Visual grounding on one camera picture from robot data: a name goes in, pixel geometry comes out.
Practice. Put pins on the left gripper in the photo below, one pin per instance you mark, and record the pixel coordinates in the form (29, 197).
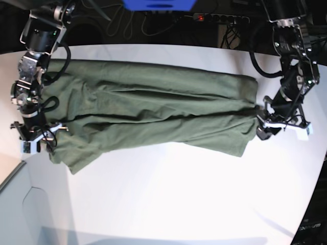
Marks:
(279, 112)

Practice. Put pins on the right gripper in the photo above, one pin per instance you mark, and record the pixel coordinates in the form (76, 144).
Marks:
(34, 125)

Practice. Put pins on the green t-shirt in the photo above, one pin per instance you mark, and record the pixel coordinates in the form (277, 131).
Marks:
(108, 105)

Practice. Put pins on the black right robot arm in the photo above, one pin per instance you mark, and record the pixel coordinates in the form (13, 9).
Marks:
(43, 33)

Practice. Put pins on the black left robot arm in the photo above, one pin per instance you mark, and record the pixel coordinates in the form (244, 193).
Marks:
(299, 71)

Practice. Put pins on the white power strip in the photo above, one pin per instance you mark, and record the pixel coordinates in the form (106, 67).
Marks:
(221, 19)

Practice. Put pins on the blue plastic bin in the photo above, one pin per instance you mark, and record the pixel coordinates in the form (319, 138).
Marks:
(159, 5)

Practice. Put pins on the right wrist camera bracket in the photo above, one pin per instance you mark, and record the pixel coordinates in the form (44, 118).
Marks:
(34, 146)

